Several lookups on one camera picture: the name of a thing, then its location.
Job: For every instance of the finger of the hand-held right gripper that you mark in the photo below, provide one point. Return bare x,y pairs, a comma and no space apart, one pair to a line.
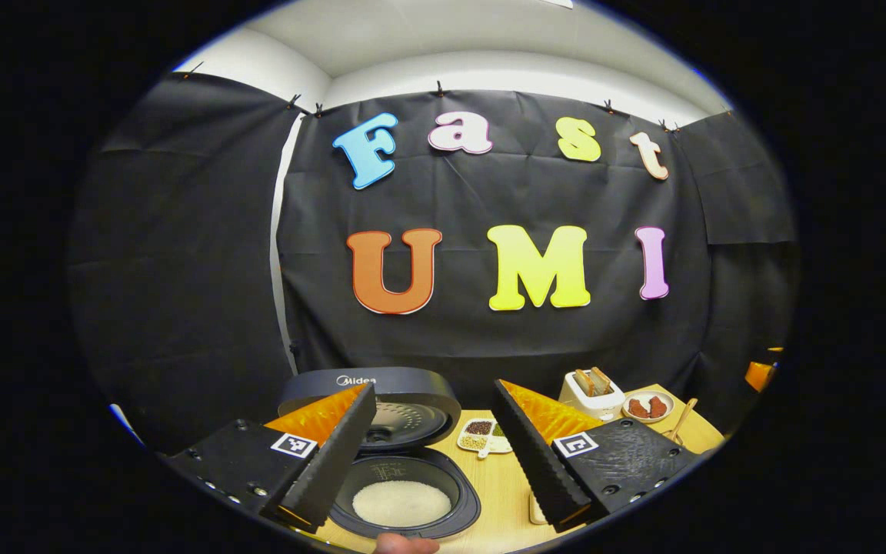
760,375

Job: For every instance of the wooden spoon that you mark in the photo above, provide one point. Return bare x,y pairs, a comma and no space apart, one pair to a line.
685,415

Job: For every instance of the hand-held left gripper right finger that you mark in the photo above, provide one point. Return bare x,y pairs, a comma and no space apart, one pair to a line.
531,462

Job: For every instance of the white round plate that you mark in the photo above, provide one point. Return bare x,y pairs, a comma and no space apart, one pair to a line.
647,420

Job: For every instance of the white toaster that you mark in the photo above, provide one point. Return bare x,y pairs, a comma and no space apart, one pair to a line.
593,404

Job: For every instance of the toast slice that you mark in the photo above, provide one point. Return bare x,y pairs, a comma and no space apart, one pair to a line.
603,378
584,382

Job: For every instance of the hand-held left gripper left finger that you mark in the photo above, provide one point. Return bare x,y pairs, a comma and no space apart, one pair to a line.
339,454

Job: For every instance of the white divided seasoning dish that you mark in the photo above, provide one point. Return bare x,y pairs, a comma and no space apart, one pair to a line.
481,438

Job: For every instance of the white rice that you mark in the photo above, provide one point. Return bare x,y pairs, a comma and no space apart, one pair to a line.
401,504

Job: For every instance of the brown meat piece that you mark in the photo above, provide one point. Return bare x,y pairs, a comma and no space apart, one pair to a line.
658,407
638,408

